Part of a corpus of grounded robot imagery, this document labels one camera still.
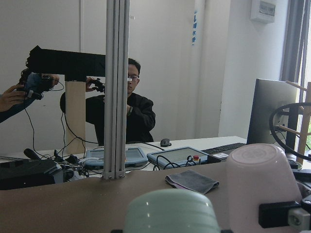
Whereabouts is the round wooden stand base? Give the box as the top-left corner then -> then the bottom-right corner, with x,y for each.
279,81 -> 311,164

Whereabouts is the grey folded cloth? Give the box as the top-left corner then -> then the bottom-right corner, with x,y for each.
165,170 -> 219,195

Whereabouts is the seated man in black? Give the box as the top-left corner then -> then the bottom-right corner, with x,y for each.
86,58 -> 156,146

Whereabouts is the pink plastic cup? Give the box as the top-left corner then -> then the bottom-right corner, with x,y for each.
225,143 -> 302,233

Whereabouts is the light green plastic cup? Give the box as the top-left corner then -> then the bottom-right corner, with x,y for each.
123,189 -> 221,233

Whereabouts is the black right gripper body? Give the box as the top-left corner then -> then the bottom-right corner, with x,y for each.
258,195 -> 311,229

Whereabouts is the person in blue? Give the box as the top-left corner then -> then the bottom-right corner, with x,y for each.
0,73 -> 59,122

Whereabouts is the computer mouse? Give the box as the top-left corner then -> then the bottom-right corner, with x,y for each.
160,138 -> 172,147

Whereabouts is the black keyboard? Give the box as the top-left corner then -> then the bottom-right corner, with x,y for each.
201,143 -> 246,155

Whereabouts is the teach pendant tablet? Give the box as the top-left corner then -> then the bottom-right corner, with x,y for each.
147,147 -> 208,168
85,147 -> 149,170

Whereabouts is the black monitor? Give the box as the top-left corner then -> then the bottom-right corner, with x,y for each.
247,79 -> 298,149

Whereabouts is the aluminium frame post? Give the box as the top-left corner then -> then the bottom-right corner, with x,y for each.
103,0 -> 130,180

